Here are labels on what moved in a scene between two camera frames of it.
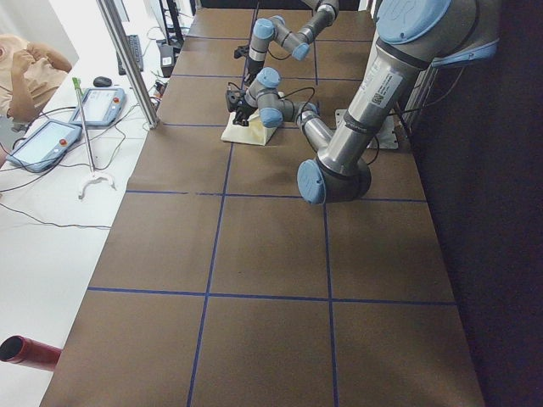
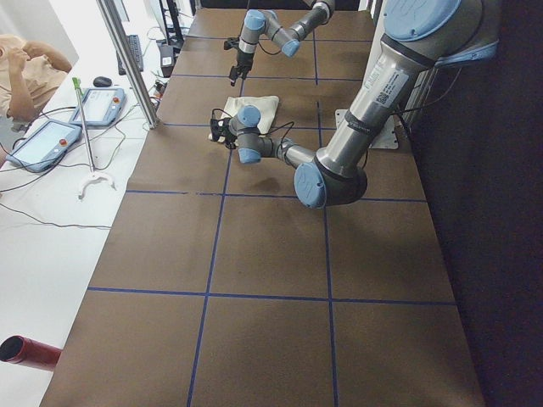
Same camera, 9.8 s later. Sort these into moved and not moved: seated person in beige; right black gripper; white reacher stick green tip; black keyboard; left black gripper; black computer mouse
Moved: left black gripper; right black gripper
Not moved: white reacher stick green tip; black computer mouse; black keyboard; seated person in beige
